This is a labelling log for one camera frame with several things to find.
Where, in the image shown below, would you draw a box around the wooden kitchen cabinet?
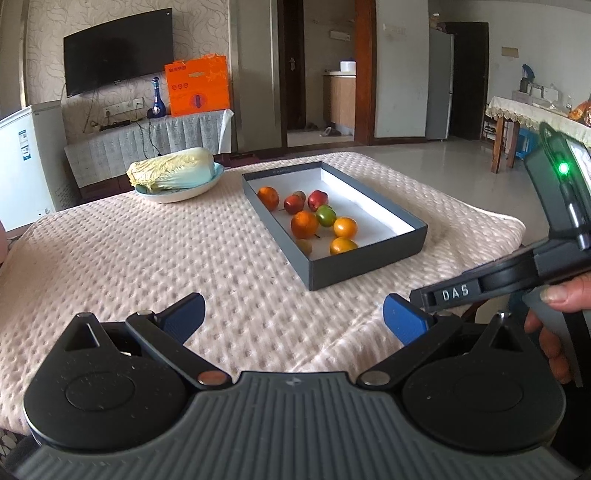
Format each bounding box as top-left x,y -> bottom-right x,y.
322,71 -> 356,127

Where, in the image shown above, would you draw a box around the blue glass bottle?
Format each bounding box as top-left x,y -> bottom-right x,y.
150,78 -> 166,119

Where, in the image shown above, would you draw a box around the napa cabbage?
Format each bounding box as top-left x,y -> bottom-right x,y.
127,148 -> 216,193

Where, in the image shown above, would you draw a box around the black cable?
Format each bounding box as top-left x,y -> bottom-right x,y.
137,119 -> 163,158

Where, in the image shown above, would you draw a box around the blue plastic stool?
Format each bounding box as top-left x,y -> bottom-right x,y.
516,127 -> 539,161

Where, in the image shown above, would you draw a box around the person's right hand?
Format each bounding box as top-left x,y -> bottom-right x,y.
524,278 -> 591,385

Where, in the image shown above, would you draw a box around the smooth orange with stem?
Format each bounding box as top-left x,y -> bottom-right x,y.
329,237 -> 359,256

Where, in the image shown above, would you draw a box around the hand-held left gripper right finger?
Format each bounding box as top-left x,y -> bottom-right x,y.
356,293 -> 536,388

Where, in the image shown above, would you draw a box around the cabinet with grey cloth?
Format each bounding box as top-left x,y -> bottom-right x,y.
64,109 -> 234,188

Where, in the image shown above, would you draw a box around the white wall sockets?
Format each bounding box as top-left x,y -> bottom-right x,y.
103,97 -> 144,114

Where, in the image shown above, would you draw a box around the table with lace cloth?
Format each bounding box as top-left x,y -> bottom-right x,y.
484,95 -> 591,175

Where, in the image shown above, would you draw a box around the grey refrigerator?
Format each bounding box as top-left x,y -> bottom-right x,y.
425,28 -> 456,142

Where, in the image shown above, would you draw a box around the small tangerine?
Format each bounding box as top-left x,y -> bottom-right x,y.
257,186 -> 280,212

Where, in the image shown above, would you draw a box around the grey cardboard box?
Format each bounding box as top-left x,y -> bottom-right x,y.
242,161 -> 428,291

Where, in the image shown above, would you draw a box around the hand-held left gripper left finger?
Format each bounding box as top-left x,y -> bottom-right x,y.
64,292 -> 232,388

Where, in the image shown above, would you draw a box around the light blue plate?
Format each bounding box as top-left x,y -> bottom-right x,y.
134,162 -> 225,204

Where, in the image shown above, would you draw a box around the large tangerine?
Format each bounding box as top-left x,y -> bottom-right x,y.
290,210 -> 320,239

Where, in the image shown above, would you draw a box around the orange gift box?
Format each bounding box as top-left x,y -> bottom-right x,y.
165,55 -> 230,117

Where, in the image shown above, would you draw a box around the beige quilted blanket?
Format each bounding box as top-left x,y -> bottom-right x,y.
0,151 -> 527,435

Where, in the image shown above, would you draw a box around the white freezer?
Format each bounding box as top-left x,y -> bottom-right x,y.
0,100 -> 71,234

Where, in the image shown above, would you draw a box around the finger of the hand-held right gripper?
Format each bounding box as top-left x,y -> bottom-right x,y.
409,272 -> 485,315

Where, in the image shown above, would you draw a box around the orange snack bag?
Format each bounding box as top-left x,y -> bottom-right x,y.
570,94 -> 591,126

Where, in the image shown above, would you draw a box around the black television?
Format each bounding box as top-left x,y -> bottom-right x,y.
63,8 -> 174,98

